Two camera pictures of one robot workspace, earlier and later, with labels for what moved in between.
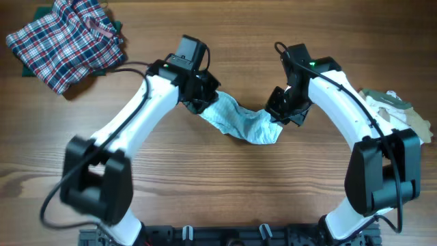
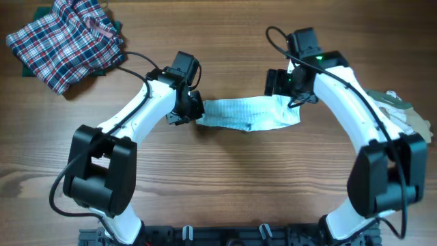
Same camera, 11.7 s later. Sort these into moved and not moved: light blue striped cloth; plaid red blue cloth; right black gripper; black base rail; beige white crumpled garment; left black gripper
Moved: right black gripper; left black gripper; light blue striped cloth
Not moved: black base rail; plaid red blue cloth; beige white crumpled garment
